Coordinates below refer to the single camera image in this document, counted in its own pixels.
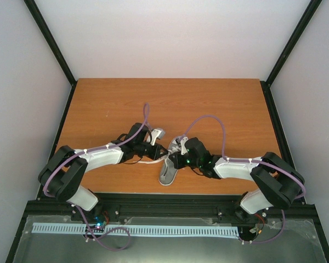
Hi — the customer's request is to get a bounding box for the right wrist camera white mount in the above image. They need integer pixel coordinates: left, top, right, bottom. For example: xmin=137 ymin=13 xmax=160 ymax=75
xmin=178 ymin=134 xmax=188 ymax=155

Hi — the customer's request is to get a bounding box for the white shoelace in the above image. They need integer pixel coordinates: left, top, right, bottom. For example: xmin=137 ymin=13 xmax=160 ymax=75
xmin=138 ymin=138 xmax=181 ymax=164

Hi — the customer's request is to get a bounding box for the black aluminium frame post right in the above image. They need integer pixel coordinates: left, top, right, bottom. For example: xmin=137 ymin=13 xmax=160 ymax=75
xmin=265 ymin=0 xmax=323 ymax=86

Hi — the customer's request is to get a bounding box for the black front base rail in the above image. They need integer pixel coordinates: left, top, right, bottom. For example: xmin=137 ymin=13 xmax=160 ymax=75
xmin=24 ymin=193 xmax=320 ymax=226

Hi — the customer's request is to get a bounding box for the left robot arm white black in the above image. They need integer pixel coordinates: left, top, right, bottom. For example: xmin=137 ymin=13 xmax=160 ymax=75
xmin=38 ymin=123 xmax=168 ymax=221

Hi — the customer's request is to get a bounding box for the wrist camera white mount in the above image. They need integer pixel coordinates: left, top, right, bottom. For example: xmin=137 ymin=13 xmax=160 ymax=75
xmin=178 ymin=134 xmax=188 ymax=155
xmin=147 ymin=128 xmax=166 ymax=146

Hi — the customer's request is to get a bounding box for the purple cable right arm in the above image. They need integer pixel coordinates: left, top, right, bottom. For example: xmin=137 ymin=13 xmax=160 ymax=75
xmin=180 ymin=115 xmax=305 ymax=244

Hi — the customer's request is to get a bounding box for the light blue slotted cable duct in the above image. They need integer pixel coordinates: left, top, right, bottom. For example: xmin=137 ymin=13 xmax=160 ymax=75
xmin=31 ymin=222 xmax=239 ymax=239

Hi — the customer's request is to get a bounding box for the grey canvas sneaker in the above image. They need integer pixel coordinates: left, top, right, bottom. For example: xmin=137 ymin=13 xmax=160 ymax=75
xmin=158 ymin=136 xmax=181 ymax=186

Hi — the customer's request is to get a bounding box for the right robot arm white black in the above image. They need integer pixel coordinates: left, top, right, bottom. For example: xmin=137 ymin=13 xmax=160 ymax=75
xmin=167 ymin=137 xmax=305 ymax=217

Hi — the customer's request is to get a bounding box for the black aluminium frame post left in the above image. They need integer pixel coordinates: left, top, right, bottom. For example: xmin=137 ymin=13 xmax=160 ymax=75
xmin=24 ymin=0 xmax=78 ymax=86

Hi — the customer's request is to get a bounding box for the black aluminium frame post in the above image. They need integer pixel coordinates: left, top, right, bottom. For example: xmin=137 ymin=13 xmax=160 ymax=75
xmin=265 ymin=0 xmax=323 ymax=86
xmin=24 ymin=0 xmax=78 ymax=86

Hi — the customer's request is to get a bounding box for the grey metal front plate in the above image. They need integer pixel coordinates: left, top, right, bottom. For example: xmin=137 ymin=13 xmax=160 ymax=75
xmin=8 ymin=216 xmax=326 ymax=262

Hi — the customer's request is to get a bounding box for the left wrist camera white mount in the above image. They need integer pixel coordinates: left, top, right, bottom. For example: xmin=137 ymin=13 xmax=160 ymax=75
xmin=147 ymin=128 xmax=166 ymax=146

